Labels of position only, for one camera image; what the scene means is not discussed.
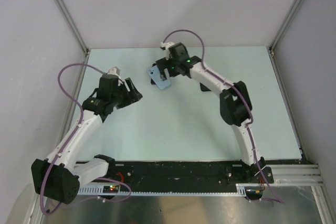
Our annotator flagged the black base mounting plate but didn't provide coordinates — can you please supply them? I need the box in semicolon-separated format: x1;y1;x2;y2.
86;159;274;193

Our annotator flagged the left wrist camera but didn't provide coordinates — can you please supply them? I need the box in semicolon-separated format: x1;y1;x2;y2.
99;67;120;92

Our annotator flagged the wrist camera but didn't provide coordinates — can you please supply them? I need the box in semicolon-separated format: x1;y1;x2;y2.
160;42;188;60
99;67;120;92

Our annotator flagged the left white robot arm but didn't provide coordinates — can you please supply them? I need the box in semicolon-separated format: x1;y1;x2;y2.
31;74;143;204

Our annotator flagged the white slotted cable duct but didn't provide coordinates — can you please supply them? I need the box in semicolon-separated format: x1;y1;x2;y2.
78;183;263;197

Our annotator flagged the dark phone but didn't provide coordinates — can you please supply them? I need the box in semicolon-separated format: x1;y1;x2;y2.
149;63;159;85

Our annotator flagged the light blue phone case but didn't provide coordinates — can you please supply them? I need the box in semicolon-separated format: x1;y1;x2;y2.
147;68;172;90

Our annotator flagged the aluminium frame post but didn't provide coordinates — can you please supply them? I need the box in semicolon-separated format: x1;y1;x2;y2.
54;0;89;56
269;0;305;51

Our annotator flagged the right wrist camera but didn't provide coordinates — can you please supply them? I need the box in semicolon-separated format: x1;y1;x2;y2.
160;42;188;60

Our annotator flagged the aluminium front rail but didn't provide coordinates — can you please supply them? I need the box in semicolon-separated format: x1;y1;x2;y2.
73;163;322;184

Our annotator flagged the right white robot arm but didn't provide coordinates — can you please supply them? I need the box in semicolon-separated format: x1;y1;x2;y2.
148;56;266;183

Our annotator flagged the right aluminium frame post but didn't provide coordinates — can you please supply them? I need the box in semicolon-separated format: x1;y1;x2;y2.
269;0;305;51

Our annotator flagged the left aluminium frame post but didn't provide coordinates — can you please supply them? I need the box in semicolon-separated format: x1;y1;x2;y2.
54;0;89;56

